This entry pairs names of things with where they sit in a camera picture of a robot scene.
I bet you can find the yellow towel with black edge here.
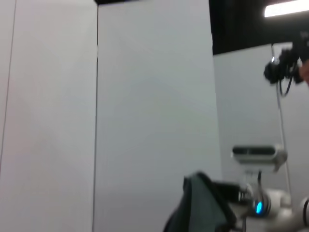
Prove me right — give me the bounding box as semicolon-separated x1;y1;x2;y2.
164;171;239;232

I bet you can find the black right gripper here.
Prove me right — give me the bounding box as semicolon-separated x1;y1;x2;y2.
212;181;244;203

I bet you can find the black handheld control device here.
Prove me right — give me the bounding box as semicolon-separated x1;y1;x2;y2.
263;30;309;98

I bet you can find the silver head camera bar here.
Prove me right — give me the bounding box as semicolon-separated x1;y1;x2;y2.
231;144;288;173

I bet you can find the white ceiling light panel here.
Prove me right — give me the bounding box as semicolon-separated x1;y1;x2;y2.
264;0;309;18

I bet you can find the gray robot neck joint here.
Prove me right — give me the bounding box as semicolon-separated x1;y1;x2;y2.
244;169;264;192

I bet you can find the person's hand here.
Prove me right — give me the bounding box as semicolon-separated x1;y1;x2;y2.
299;63;309;86

